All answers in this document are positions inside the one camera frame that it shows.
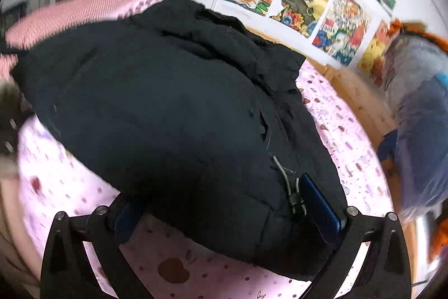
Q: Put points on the plush toy in plastic bag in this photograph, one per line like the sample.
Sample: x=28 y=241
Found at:
x=420 y=117

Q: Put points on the yellow bear drawing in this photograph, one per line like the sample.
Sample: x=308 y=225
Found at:
x=372 y=53

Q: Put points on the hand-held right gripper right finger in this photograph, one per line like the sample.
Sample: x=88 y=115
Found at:
x=320 y=204

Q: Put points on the wooden bed frame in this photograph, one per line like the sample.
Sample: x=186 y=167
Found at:
x=360 y=99

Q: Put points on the black padded jacket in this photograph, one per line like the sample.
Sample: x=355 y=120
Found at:
x=157 y=110

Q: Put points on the red checked quilt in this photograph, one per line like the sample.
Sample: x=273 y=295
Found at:
x=87 y=8

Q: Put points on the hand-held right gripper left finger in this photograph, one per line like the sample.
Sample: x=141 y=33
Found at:
x=127 y=220

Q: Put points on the pink apple print quilt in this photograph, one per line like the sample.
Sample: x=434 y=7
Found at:
x=343 y=131

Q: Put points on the red white city drawing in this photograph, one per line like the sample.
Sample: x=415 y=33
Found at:
x=341 y=29

